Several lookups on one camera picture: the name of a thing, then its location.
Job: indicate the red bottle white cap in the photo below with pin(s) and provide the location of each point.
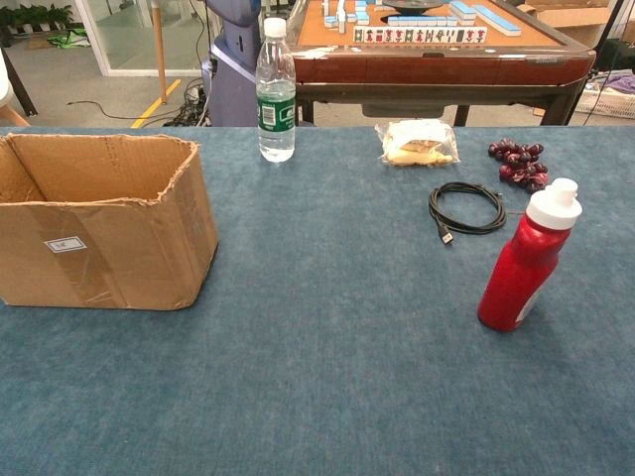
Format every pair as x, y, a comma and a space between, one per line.
521, 273

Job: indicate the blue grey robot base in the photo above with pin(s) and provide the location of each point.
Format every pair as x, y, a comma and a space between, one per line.
230, 89

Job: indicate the clear water bottle green label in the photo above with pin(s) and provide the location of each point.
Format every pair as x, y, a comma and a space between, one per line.
275, 124

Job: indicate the blue felt table mat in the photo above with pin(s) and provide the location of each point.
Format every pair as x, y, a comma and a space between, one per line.
317, 372

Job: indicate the bread in clear plastic bag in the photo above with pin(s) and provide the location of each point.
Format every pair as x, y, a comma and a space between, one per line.
417, 144

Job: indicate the brown wooden mahjong table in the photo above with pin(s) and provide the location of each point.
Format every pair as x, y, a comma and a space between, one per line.
436, 69

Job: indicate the bunch of dark red grapes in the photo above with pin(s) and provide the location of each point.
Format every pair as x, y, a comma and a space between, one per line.
518, 161

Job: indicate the row of printed mahjong tiles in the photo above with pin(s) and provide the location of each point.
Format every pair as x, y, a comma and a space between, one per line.
421, 35

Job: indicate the light wooden pole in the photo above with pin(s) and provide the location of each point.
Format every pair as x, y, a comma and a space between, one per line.
159, 49

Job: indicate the green fabric item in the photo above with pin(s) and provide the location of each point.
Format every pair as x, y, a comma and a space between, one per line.
72, 38

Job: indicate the white plastic basket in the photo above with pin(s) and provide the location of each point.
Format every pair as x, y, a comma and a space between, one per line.
605, 104

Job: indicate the purple cloth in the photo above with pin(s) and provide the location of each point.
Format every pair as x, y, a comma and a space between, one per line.
622, 83

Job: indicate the white chair wooden legs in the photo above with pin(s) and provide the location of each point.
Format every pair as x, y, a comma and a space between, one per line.
4, 94

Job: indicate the green potted plants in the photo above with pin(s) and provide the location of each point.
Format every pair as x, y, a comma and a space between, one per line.
35, 17

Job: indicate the blue mahjong tile wall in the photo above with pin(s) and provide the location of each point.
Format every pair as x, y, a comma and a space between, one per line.
421, 21
498, 21

